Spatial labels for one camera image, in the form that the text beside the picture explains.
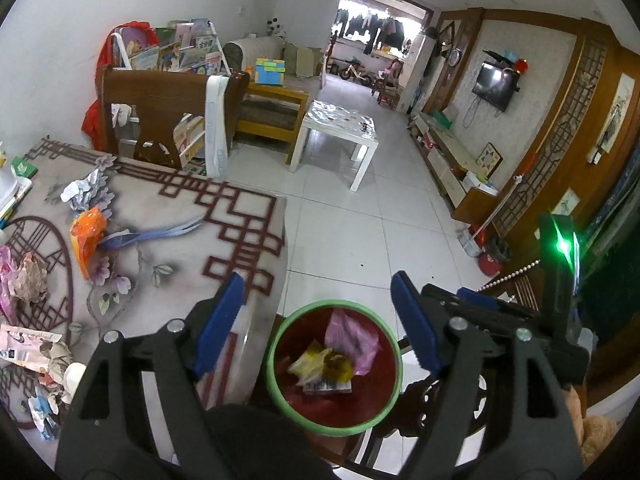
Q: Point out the crumpled white paper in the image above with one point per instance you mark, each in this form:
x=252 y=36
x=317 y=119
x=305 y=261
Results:
x=80 y=192

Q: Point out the pink foil wrapper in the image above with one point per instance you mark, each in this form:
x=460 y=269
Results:
x=6 y=285

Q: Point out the wall television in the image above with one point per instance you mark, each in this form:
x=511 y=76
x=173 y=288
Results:
x=492 y=86

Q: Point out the wall scroll painting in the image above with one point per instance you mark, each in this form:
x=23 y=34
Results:
x=616 y=110

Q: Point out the white side table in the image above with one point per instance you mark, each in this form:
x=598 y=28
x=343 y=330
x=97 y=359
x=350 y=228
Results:
x=340 y=132

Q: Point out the grey sofa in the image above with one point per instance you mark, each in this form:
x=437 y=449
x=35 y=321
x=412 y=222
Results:
x=250 y=50

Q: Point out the balance bike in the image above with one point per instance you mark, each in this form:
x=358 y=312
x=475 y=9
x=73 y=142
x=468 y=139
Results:
x=356 y=72

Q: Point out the colourful block toy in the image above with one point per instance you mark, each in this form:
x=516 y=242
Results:
x=270 y=71

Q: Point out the crumpled brown paper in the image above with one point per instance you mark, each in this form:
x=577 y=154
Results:
x=30 y=280

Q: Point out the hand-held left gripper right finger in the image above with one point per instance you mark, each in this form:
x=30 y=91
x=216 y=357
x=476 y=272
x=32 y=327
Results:
x=415 y=320

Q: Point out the crumpled grey paper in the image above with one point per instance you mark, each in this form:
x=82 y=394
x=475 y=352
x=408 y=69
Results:
x=57 y=360

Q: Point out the wooden television cabinet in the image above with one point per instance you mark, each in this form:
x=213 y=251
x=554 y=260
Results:
x=450 y=170

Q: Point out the pink and white packet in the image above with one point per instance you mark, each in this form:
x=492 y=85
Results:
x=25 y=347

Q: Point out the white book rack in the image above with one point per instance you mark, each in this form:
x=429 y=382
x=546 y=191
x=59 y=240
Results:
x=195 y=50

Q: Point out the geometric puzzle board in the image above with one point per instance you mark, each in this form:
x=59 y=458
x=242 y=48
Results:
x=489 y=160

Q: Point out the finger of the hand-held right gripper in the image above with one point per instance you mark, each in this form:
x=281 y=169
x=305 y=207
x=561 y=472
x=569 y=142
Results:
x=480 y=297

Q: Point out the orange snack bag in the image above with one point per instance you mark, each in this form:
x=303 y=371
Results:
x=87 y=235

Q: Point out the light wooden bench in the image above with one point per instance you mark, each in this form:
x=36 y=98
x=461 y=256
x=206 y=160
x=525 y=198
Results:
x=272 y=132

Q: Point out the white mop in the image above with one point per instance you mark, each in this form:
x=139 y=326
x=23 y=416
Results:
x=470 y=242

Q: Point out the red round stool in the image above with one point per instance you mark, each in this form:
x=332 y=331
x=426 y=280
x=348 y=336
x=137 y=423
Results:
x=492 y=262

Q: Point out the yellow crumpled wrapper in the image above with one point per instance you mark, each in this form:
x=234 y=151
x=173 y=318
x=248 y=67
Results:
x=320 y=362

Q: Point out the panda plush toy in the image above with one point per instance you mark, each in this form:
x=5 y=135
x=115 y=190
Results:
x=276 y=27

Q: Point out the hanging dark clothes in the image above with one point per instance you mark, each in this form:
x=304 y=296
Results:
x=370 y=27

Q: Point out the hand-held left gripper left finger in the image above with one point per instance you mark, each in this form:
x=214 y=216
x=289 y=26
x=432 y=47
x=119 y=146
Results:
x=220 y=320

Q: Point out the small wooden chair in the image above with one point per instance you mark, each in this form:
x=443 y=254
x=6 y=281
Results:
x=387 y=82

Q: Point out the long white paper strip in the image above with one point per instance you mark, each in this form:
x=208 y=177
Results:
x=216 y=125

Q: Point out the pink plastic bag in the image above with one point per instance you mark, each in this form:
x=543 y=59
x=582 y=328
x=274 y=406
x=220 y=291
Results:
x=352 y=340

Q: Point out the person's dark clothing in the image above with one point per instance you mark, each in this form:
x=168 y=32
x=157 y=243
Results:
x=260 y=450

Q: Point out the red cloth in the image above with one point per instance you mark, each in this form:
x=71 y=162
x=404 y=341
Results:
x=105 y=55

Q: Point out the round wall clock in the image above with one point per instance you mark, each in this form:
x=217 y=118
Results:
x=453 y=56

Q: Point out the red bin with green rim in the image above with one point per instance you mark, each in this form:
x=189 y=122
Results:
x=372 y=400

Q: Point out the blue and white wrapper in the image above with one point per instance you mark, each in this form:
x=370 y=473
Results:
x=45 y=417

